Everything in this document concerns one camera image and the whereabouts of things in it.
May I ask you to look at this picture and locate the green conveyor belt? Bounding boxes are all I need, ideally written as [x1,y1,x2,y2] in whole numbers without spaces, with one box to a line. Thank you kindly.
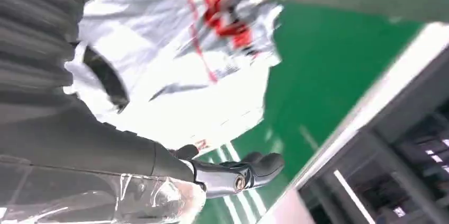
[194,3,425,224]

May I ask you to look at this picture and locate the dark metal equipment frame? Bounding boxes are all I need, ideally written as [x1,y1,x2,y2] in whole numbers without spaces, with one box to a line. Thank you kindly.
[298,45,449,224]

